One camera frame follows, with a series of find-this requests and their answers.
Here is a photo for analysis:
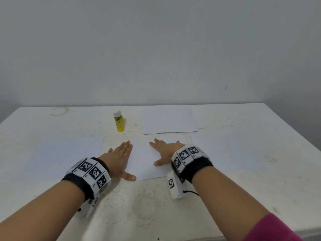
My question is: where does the person's left hand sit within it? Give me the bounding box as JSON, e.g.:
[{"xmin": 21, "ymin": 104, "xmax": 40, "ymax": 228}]
[{"xmin": 98, "ymin": 140, "xmax": 137, "ymax": 182}]

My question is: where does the yellow glue stick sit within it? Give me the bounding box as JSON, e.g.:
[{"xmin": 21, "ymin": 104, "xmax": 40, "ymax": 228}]
[{"xmin": 113, "ymin": 109, "xmax": 126, "ymax": 133}]

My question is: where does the person's right forearm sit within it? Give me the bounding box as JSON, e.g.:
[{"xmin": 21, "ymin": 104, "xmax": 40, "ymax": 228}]
[{"xmin": 192, "ymin": 166, "xmax": 272, "ymax": 241}]

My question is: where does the person's left forearm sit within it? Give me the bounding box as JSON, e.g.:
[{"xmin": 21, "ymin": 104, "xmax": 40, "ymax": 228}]
[{"xmin": 0, "ymin": 179, "xmax": 86, "ymax": 241}]

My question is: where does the glued white paper sheet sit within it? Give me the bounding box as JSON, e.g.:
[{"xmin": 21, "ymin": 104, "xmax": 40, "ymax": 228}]
[
  {"xmin": 125, "ymin": 135, "xmax": 189, "ymax": 182},
  {"xmin": 141, "ymin": 105, "xmax": 199, "ymax": 136}
]

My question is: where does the pink sleeve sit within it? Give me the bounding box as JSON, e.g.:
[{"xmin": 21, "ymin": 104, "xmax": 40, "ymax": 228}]
[{"xmin": 243, "ymin": 213, "xmax": 305, "ymax": 241}]

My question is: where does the person's right hand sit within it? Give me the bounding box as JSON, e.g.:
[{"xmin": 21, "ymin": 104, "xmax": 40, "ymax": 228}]
[{"xmin": 148, "ymin": 138, "xmax": 187, "ymax": 168}]

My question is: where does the stack of white paper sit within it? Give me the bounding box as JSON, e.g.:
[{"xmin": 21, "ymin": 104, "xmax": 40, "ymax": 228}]
[
  {"xmin": 193, "ymin": 132, "xmax": 268, "ymax": 172},
  {"xmin": 22, "ymin": 136, "xmax": 105, "ymax": 180}
]

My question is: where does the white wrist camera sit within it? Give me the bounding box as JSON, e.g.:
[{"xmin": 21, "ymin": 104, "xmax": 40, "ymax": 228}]
[
  {"xmin": 75, "ymin": 195, "xmax": 101, "ymax": 220},
  {"xmin": 166, "ymin": 170, "xmax": 188, "ymax": 201}
]

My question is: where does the black marker wristband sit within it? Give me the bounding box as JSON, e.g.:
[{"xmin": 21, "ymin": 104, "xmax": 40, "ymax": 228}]
[
  {"xmin": 61, "ymin": 156, "xmax": 112, "ymax": 202},
  {"xmin": 171, "ymin": 145, "xmax": 214, "ymax": 184}
]

